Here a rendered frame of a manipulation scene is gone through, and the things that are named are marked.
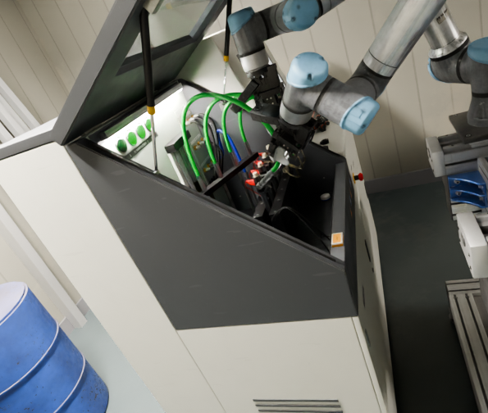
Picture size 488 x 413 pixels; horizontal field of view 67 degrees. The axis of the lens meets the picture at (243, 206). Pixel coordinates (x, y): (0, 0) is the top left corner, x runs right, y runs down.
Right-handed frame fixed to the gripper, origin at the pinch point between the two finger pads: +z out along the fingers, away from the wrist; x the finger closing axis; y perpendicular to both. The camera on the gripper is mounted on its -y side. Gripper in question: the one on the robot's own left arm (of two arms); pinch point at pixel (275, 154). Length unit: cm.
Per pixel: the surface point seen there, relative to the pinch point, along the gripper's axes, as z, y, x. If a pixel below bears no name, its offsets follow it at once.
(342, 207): 17.4, 23.4, 8.1
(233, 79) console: 23, -39, 30
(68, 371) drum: 123, -36, -101
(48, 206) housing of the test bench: 10, -42, -50
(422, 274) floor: 113, 81, 57
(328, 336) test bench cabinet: 21, 42, -26
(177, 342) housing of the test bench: 44, 7, -55
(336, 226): 12.7, 25.4, -0.9
